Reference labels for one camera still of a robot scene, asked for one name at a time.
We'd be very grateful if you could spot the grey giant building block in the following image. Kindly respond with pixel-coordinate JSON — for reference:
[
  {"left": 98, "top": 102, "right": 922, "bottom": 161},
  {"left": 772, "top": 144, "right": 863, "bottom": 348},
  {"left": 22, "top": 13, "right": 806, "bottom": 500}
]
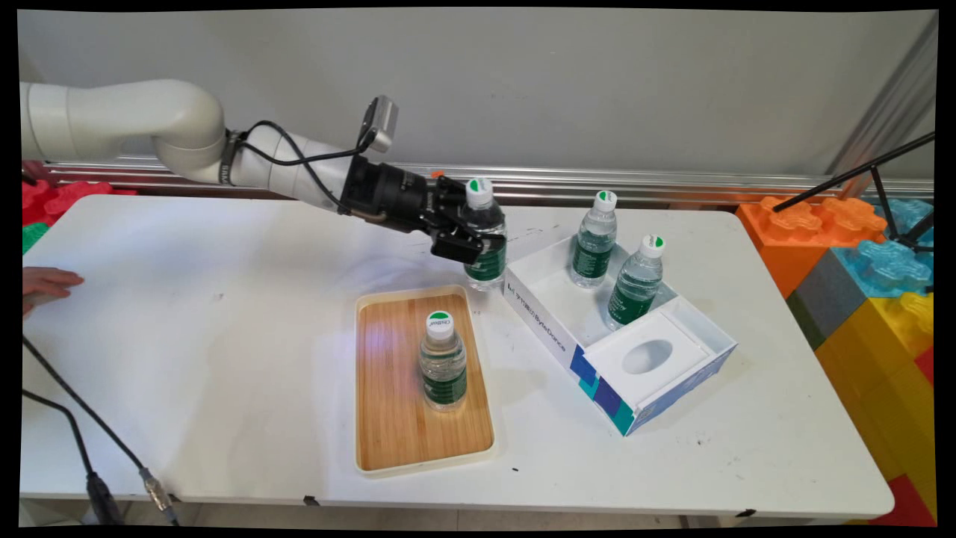
[{"left": 786, "top": 248, "right": 872, "bottom": 352}]

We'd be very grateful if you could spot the yellow giant building block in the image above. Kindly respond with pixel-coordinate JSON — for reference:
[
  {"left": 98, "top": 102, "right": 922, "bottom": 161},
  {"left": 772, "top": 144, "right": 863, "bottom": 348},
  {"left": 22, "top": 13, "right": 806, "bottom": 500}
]
[{"left": 814, "top": 291, "right": 937, "bottom": 521}]

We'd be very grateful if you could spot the wooden tray cream rim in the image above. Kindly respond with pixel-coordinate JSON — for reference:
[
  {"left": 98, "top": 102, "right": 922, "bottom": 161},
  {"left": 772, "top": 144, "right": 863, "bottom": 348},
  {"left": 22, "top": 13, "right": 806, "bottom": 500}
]
[{"left": 354, "top": 285, "right": 497, "bottom": 479}]

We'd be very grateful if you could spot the person's hand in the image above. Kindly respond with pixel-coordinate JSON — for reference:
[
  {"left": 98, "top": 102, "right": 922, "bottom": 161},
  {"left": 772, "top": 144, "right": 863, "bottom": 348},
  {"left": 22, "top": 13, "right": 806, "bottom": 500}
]
[{"left": 22, "top": 267, "right": 86, "bottom": 316}]

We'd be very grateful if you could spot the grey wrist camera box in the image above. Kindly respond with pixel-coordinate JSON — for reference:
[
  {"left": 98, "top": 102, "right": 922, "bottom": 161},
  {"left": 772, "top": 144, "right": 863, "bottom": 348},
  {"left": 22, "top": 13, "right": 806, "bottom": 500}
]
[{"left": 358, "top": 95, "right": 400, "bottom": 155}]

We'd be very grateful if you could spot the black cable silver connector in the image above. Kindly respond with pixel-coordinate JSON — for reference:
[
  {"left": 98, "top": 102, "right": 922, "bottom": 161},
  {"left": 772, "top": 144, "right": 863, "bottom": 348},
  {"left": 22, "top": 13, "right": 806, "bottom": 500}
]
[{"left": 22, "top": 336, "right": 181, "bottom": 526}]

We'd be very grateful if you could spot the black arm cable strap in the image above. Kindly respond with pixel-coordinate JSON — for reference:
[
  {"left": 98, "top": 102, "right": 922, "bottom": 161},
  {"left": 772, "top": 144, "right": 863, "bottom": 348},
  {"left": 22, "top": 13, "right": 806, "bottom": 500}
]
[{"left": 219, "top": 130, "right": 248, "bottom": 187}]

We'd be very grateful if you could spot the red giant building block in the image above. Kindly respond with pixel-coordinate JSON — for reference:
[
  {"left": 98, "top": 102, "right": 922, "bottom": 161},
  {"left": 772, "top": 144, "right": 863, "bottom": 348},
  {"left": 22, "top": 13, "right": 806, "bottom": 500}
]
[{"left": 866, "top": 474, "right": 937, "bottom": 527}]

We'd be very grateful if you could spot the water bottle green label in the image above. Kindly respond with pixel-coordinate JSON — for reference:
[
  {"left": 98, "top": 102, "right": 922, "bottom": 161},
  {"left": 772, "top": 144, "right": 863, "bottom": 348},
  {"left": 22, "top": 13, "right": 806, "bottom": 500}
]
[
  {"left": 603, "top": 234, "right": 666, "bottom": 334},
  {"left": 418, "top": 310, "right": 469, "bottom": 414},
  {"left": 462, "top": 177, "right": 509, "bottom": 293},
  {"left": 571, "top": 190, "right": 619, "bottom": 290}
]

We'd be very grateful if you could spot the blue giant building block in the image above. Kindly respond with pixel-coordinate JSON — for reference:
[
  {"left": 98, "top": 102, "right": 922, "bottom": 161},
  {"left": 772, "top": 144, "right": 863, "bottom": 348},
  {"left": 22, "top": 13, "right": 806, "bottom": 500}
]
[{"left": 832, "top": 198, "right": 937, "bottom": 300}]

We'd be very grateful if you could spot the orange giant building block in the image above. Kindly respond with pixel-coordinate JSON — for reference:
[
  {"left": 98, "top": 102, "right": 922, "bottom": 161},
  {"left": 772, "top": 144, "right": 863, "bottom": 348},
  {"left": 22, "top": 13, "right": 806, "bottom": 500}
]
[{"left": 736, "top": 196, "right": 888, "bottom": 300}]

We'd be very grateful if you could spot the black tripod stand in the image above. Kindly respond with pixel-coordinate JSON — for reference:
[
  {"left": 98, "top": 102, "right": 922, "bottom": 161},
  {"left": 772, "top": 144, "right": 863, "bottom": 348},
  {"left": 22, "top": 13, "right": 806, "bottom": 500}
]
[{"left": 772, "top": 131, "right": 937, "bottom": 252}]

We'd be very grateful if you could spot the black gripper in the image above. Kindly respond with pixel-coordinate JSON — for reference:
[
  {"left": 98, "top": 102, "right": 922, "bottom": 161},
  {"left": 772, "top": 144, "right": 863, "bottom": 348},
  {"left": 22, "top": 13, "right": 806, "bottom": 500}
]
[{"left": 339, "top": 155, "right": 508, "bottom": 265}]

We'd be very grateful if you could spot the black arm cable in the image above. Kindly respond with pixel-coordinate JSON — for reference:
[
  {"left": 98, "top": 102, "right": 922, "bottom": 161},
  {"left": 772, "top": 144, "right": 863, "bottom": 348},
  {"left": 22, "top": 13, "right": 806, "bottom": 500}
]
[{"left": 224, "top": 120, "right": 389, "bottom": 222}]

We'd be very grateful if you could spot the red foam block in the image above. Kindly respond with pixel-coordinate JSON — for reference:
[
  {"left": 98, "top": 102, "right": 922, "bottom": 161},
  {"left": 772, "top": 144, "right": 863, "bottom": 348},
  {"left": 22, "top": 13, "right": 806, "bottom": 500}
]
[{"left": 22, "top": 161, "right": 140, "bottom": 228}]

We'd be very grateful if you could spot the white blue cardboard box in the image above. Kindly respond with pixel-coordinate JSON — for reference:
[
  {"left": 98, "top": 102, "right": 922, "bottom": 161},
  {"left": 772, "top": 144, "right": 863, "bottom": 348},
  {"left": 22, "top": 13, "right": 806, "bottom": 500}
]
[{"left": 503, "top": 233, "right": 739, "bottom": 438}]

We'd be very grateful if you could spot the aluminium wall rail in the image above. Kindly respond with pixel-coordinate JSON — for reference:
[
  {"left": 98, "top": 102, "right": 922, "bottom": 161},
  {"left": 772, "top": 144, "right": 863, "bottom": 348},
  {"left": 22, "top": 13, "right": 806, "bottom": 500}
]
[{"left": 43, "top": 155, "right": 935, "bottom": 208}]

